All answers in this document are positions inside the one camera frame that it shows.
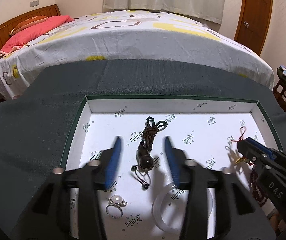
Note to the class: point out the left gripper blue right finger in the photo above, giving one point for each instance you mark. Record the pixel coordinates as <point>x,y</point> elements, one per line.
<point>173,163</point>

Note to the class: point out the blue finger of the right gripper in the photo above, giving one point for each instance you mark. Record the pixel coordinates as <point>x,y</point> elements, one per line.
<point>261,147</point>
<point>252,152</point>

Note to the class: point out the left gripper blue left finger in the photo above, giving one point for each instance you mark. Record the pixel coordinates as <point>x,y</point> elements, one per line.
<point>112,163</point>

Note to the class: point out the red tassel gold charm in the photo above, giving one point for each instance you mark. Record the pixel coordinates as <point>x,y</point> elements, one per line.
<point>241,158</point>

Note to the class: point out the white jade bangle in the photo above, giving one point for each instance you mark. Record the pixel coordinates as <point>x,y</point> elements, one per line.
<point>168,209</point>

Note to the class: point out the white jewelry tray box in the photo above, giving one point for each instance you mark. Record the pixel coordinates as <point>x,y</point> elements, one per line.
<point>142,200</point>

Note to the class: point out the person's right hand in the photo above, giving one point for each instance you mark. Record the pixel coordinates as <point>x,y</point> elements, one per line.
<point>277,222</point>

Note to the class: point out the dark grey table cloth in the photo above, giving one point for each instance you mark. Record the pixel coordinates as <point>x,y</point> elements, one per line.
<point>34,127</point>

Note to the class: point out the bed with patterned sheet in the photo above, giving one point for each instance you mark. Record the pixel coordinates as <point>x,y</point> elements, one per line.
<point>129,34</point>

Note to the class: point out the brown wooden door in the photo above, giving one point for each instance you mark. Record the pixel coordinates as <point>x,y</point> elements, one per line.
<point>254,21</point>

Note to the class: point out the pink pillow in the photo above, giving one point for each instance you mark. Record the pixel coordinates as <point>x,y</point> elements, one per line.
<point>22,37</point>

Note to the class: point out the orange embroidered cushion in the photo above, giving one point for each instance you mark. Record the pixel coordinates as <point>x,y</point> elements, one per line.
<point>28,23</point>

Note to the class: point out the wall socket above headboard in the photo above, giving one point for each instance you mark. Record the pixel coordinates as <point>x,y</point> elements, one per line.
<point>34,3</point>

